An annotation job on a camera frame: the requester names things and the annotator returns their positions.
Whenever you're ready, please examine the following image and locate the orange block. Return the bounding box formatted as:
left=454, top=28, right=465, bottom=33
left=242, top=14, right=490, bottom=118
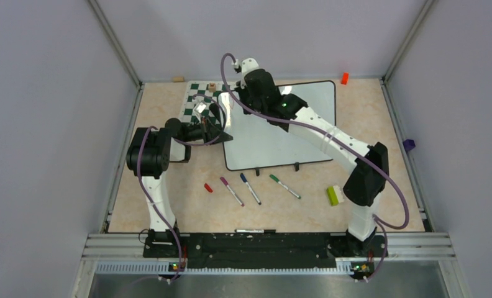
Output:
left=340, top=72, right=350, bottom=85

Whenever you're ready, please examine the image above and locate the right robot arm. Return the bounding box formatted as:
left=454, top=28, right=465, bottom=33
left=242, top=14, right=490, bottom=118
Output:
left=232, top=66, right=390, bottom=256

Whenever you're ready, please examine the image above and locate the green white chess mat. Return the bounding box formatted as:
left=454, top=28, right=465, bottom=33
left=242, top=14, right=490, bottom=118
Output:
left=178, top=81, right=252, bottom=132

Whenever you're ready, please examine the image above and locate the red marker cap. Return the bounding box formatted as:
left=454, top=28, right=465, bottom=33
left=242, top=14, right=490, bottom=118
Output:
left=204, top=183, right=213, bottom=193

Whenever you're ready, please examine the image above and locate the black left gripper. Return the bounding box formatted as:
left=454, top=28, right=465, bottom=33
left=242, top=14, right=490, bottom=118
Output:
left=181, top=115, right=232, bottom=145

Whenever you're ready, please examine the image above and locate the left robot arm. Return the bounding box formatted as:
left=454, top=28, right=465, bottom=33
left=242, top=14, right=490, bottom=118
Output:
left=126, top=118, right=234, bottom=257

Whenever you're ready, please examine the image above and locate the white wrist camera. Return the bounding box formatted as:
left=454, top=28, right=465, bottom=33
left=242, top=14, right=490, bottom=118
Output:
left=233, top=58, right=259, bottom=75
left=193, top=101, right=209, bottom=121

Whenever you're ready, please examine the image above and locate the blue capped marker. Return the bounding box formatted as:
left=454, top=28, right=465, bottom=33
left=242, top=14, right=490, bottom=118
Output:
left=240, top=173, right=262, bottom=205

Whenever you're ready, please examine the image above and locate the white whiteboard black frame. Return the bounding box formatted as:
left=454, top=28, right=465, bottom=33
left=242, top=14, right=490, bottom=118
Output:
left=217, top=81, right=336, bottom=171

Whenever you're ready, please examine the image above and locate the green capped marker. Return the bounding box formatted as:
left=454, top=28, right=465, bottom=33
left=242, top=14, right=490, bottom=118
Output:
left=269, top=174, right=301, bottom=199

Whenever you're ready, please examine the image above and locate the marker on base rail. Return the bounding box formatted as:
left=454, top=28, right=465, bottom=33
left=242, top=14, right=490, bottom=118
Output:
left=234, top=229, right=276, bottom=233

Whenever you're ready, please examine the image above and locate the purple block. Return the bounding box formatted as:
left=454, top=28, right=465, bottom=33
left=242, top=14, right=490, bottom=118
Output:
left=403, top=139, right=416, bottom=152

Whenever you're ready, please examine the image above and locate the black sparkly microphone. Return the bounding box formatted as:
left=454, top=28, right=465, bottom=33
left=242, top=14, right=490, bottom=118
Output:
left=209, top=103, right=222, bottom=125

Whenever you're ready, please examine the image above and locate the pink capped marker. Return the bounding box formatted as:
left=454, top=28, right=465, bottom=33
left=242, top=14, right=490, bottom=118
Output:
left=220, top=176, right=245, bottom=207

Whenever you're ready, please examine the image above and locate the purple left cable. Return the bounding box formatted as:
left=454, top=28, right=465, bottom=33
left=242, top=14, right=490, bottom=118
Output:
left=135, top=93, right=228, bottom=284

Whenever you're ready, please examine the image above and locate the green lego brick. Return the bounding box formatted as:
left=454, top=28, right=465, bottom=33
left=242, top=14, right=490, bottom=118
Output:
left=326, top=186, right=345, bottom=207

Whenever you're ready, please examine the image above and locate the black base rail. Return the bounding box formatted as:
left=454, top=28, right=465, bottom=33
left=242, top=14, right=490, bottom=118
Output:
left=138, top=230, right=388, bottom=272

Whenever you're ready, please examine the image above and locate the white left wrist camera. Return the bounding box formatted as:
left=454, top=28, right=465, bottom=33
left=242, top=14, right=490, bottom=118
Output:
left=193, top=101, right=209, bottom=121

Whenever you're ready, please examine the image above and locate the wooden cork piece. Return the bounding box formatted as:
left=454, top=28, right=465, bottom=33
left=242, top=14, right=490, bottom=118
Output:
left=171, top=76, right=185, bottom=83

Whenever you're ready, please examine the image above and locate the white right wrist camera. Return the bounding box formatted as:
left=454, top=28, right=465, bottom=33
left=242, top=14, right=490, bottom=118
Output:
left=233, top=58, right=259, bottom=75

